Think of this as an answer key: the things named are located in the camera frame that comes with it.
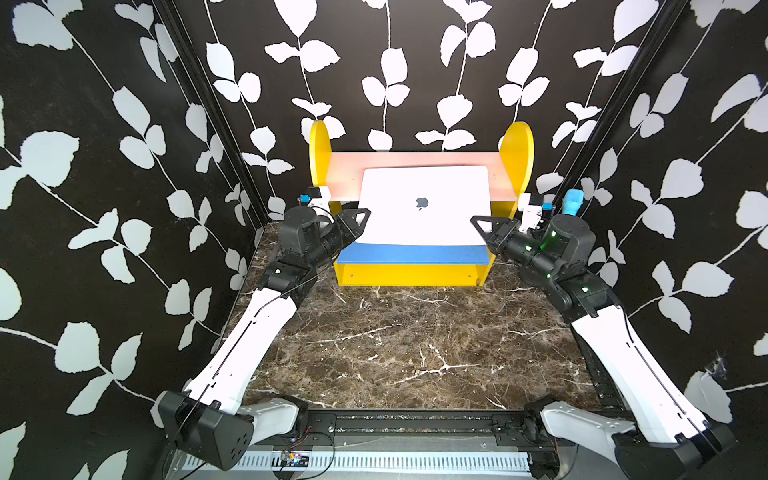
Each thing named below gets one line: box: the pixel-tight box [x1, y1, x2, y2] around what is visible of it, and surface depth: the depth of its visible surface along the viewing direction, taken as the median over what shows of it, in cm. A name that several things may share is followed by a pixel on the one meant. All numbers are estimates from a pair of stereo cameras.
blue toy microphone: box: [562, 189, 585, 217], surface depth 80 cm
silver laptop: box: [357, 166, 491, 246], surface depth 68 cm
